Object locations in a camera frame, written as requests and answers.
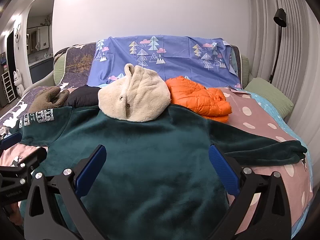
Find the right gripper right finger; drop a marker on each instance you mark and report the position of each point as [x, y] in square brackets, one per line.
[272, 217]

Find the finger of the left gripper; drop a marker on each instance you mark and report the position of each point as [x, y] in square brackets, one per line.
[10, 141]
[26, 167]

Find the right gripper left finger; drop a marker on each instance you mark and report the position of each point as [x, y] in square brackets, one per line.
[43, 217]

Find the dark green fleece sweater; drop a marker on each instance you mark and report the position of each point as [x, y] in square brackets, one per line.
[155, 159]

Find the white small shelf rack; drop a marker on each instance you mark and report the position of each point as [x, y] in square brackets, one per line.
[8, 88]

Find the olive brown fleece garment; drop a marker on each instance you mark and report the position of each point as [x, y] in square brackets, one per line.
[50, 98]

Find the white cat figurine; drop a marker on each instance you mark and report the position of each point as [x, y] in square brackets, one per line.
[18, 83]

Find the black garment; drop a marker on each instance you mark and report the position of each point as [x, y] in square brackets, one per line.
[82, 97]

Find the light blue bed cover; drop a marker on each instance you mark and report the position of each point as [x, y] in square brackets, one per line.
[271, 110]

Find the pink polka dot bedsheet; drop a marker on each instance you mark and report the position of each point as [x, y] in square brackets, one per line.
[270, 139]

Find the dark floral quilt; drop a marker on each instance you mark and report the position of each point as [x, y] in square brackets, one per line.
[77, 61]

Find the orange puffer jacket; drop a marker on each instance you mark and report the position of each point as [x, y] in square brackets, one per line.
[209, 103]

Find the green pillow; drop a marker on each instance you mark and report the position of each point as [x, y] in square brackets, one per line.
[266, 90]

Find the cream fleece jacket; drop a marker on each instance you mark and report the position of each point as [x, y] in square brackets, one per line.
[140, 96]

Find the grey window curtain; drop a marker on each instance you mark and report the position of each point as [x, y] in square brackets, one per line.
[297, 71]

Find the blue tree print sheet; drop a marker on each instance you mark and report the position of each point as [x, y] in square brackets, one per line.
[205, 61]

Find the black floor lamp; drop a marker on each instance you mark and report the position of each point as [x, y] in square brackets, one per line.
[280, 18]

